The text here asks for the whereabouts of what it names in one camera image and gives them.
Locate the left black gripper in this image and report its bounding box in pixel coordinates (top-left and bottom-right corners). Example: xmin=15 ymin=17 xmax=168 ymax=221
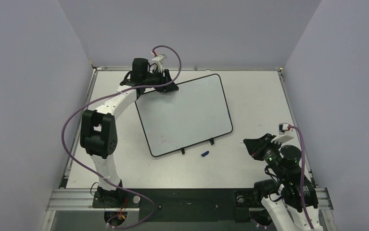
xmin=143 ymin=68 xmax=178 ymax=93

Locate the black framed whiteboard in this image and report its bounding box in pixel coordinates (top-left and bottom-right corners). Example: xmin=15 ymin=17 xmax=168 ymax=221
xmin=135 ymin=74 xmax=233 ymax=157

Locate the blue marker cap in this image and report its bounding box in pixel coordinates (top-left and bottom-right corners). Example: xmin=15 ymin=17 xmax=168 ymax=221
xmin=201 ymin=151 xmax=209 ymax=157

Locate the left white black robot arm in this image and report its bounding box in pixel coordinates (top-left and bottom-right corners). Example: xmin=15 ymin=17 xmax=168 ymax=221
xmin=80 ymin=54 xmax=178 ymax=207

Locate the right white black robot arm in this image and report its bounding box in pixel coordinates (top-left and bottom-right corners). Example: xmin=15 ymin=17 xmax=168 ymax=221
xmin=242 ymin=133 xmax=324 ymax=231

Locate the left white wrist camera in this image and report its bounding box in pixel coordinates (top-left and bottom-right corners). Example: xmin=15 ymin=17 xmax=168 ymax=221
xmin=150 ymin=54 xmax=167 ymax=72

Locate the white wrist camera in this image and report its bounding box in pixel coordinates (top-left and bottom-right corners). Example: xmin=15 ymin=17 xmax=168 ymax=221
xmin=150 ymin=54 xmax=167 ymax=72
xmin=271 ymin=123 xmax=293 ymax=145

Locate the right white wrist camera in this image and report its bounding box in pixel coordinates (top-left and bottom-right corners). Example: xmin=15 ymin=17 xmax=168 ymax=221
xmin=271 ymin=123 xmax=293 ymax=145

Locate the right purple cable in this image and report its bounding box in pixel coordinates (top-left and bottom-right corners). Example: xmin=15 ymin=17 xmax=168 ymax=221
xmin=289 ymin=125 xmax=316 ymax=230

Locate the purple cable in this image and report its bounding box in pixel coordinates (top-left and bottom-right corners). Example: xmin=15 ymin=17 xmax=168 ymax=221
xmin=61 ymin=45 xmax=182 ymax=230
xmin=289 ymin=125 xmax=316 ymax=230

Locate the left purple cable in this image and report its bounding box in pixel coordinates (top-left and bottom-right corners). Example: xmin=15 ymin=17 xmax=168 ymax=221
xmin=61 ymin=45 xmax=182 ymax=230

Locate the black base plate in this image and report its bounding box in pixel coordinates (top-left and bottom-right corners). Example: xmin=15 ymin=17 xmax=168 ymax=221
xmin=92 ymin=188 xmax=264 ymax=222

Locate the aluminium front rail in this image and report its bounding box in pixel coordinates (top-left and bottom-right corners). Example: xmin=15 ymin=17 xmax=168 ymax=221
xmin=46 ymin=188 xmax=333 ymax=211

